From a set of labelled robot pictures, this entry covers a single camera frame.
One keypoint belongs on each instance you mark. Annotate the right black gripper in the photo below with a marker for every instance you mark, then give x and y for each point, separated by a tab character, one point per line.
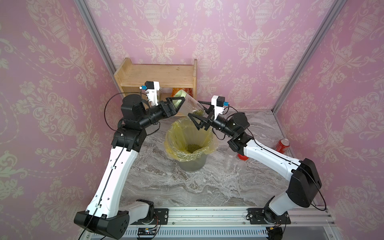
211	122

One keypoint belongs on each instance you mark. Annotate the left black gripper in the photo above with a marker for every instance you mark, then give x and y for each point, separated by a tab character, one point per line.
171	111

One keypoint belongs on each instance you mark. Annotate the red jar lid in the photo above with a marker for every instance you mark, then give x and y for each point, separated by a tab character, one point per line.
242	157

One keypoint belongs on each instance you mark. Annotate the jar with green lid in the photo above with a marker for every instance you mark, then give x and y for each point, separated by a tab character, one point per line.
192	106

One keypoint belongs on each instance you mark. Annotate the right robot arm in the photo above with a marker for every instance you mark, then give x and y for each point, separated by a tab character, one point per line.
303	177

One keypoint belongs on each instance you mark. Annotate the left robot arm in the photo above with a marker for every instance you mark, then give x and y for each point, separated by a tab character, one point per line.
103	215

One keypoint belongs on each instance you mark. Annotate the pile of green mung beans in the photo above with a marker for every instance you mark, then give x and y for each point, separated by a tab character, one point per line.
192	148

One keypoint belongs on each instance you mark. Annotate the orange snack bag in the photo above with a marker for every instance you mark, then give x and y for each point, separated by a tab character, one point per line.
182	92

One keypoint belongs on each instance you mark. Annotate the mesh trash bin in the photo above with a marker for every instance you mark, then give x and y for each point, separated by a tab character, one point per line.
192	159

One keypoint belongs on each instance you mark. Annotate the yellow plastic bin liner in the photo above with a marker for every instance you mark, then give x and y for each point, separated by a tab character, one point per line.
186	141

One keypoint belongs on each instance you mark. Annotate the wooden two-tier shelf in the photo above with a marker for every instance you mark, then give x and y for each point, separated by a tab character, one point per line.
130	77

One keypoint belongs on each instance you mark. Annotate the red soda can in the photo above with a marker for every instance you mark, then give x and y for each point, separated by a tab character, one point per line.
282	145

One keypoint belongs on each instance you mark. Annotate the small electronics board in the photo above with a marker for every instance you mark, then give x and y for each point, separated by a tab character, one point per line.
146	232

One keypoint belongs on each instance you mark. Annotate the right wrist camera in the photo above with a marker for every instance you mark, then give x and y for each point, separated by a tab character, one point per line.
219	104

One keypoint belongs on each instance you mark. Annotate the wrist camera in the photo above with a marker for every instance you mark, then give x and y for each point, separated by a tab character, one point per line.
151	89
219	104

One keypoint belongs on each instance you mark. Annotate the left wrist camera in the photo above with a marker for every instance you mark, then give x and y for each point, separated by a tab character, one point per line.
151	89

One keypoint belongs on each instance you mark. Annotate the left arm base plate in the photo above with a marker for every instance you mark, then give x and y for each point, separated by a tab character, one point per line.
160	217

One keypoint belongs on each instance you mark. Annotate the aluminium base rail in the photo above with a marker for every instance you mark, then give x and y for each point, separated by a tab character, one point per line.
229	223

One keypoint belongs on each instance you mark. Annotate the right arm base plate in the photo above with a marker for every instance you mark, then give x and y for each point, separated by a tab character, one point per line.
259	216

